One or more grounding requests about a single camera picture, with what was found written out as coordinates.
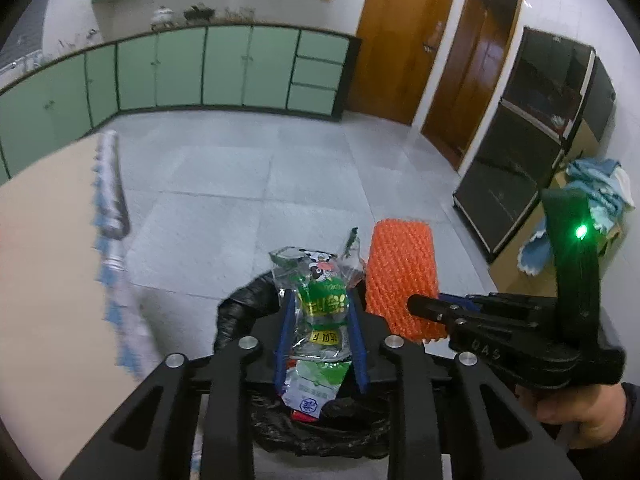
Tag wooden door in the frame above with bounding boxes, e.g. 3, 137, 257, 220
420, 0, 527, 171
345, 0, 459, 126

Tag black glass door cabinet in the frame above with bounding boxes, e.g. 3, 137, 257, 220
452, 26, 617, 264

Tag thick orange foam fruit net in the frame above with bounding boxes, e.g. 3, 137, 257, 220
365, 218, 449, 344

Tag person's right hand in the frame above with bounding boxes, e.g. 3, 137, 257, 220
520, 382, 630, 451

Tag cardboard box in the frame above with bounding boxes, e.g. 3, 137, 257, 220
489, 160, 626, 312

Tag green white packet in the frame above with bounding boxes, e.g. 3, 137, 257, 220
281, 359, 352, 419

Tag grey window blind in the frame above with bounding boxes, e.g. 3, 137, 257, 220
0, 0, 51, 71

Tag black wok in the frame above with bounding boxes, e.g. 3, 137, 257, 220
182, 4, 216, 24

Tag green base cabinets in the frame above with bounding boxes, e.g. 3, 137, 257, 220
0, 25, 362, 186

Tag black trash bag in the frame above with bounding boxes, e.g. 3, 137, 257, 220
214, 272, 397, 461

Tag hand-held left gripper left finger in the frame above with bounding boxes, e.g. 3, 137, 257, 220
60, 287, 297, 480

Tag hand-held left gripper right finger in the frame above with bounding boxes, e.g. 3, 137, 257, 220
346, 287, 583, 480

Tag light blue cloth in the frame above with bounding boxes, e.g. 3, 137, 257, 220
517, 157, 635, 277

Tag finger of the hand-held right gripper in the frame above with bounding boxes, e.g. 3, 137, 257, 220
406, 294, 475, 333
440, 292, 557, 312

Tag clear green printed snack wrapper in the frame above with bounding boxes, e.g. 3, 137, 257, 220
269, 246, 369, 362

